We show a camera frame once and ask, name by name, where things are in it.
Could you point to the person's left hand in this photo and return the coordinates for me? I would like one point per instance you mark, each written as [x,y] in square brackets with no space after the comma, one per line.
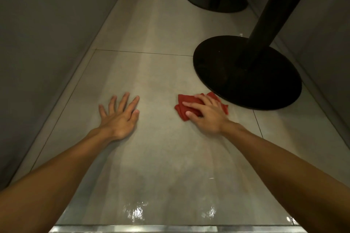
[120,122]

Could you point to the person's right hand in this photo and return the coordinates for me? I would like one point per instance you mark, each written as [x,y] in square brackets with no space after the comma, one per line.
[210,118]

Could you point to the red cloth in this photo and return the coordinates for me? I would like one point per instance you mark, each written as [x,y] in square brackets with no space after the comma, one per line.
[182,110]

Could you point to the person's right forearm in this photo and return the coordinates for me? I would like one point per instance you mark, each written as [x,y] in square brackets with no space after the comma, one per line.
[295,175]

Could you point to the person's left forearm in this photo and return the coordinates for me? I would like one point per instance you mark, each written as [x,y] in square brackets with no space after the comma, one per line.
[49,178]

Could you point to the beige tiled floor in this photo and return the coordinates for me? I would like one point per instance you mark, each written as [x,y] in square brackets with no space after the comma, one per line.
[136,77]

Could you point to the grey bench base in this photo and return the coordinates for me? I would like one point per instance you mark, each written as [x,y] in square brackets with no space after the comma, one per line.
[41,63]
[314,36]

